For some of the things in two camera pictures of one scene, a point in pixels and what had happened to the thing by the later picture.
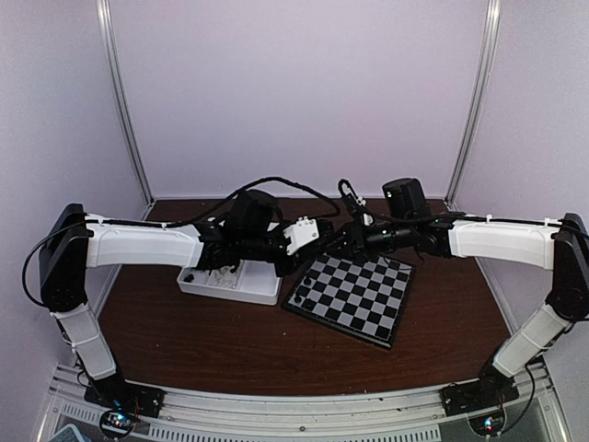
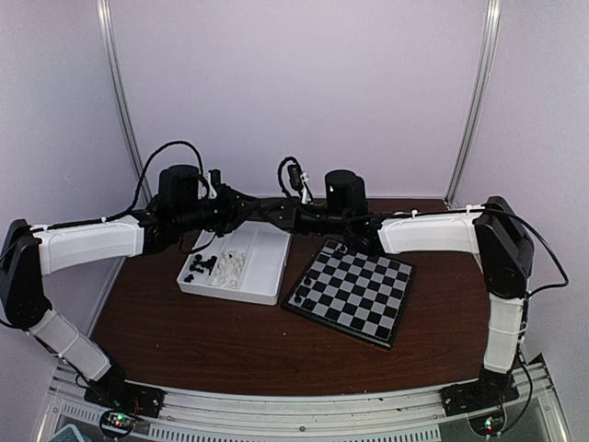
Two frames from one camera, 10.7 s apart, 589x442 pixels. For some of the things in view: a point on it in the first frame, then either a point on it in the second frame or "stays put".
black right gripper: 356,243 → 290,218
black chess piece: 308,303 stays put
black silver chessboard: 363,297 stays put
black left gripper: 302,255 → 236,212
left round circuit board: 116,424 stays put
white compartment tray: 256,282 stays put
